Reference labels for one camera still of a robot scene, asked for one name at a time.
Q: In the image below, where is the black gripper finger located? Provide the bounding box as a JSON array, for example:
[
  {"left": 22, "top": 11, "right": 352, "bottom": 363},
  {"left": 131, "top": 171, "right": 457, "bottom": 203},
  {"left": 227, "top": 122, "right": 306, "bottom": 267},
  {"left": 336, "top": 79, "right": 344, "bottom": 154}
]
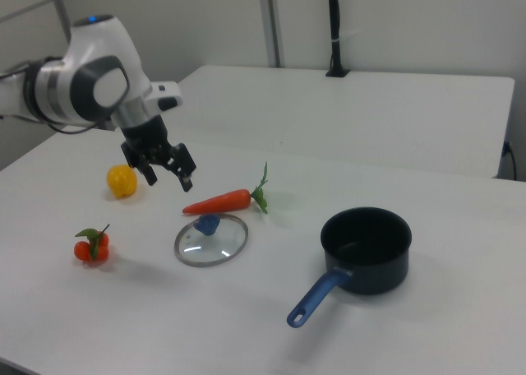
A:
[
  {"left": 164, "top": 141, "right": 196, "bottom": 193},
  {"left": 121, "top": 143, "right": 159, "bottom": 186}
]

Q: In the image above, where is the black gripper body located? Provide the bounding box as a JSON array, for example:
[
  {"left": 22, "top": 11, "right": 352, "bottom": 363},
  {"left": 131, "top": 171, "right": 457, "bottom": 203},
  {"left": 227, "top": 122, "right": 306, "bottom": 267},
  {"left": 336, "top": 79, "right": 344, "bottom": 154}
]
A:
[{"left": 120, "top": 117, "right": 174, "bottom": 163}]

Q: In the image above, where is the glass lid with blue knob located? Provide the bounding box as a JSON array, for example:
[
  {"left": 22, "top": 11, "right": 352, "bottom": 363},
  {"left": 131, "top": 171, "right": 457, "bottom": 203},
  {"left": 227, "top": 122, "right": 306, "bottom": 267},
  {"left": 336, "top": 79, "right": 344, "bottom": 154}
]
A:
[{"left": 173, "top": 212, "right": 250, "bottom": 268}]

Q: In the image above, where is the yellow toy bell pepper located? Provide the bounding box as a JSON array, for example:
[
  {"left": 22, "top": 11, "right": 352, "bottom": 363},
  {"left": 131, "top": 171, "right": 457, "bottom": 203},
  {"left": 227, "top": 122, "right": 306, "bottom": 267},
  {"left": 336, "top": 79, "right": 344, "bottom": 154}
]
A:
[{"left": 106, "top": 164, "right": 139, "bottom": 200}]

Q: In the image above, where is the orange toy carrot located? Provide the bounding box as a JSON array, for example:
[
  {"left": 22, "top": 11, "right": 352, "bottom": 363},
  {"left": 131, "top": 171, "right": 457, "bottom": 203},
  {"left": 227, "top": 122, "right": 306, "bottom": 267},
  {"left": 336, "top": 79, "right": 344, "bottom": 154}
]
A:
[{"left": 182, "top": 160, "right": 270, "bottom": 215}]

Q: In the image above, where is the orange toy tomato cluster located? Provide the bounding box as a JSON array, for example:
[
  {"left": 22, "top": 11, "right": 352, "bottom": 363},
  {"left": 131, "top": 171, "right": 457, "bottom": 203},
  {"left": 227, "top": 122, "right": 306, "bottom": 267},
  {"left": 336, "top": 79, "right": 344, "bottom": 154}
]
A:
[{"left": 73, "top": 223, "right": 111, "bottom": 263}]

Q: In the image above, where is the white adjacent table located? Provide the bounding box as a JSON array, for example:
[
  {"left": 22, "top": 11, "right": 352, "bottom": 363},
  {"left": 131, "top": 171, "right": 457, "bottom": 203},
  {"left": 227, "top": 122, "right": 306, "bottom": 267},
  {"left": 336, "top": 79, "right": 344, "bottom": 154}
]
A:
[{"left": 158, "top": 65, "right": 517, "bottom": 179}]

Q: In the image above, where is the dark blue saucepan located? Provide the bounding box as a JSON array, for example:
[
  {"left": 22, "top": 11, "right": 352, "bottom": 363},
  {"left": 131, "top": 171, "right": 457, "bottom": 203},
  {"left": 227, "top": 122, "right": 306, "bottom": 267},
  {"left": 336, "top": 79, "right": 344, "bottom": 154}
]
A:
[{"left": 286, "top": 206, "right": 413, "bottom": 330}]

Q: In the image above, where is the black camera pole with base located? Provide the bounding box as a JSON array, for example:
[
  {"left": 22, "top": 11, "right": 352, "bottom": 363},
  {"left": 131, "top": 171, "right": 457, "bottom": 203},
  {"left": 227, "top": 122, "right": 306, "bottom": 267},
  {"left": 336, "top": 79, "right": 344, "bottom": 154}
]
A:
[{"left": 325, "top": 0, "right": 351, "bottom": 79}]

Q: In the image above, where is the black wall cable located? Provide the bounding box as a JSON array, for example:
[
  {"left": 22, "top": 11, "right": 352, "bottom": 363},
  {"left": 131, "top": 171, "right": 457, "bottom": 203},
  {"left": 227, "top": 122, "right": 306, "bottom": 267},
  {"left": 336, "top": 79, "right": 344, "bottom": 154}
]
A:
[{"left": 501, "top": 141, "right": 518, "bottom": 181}]

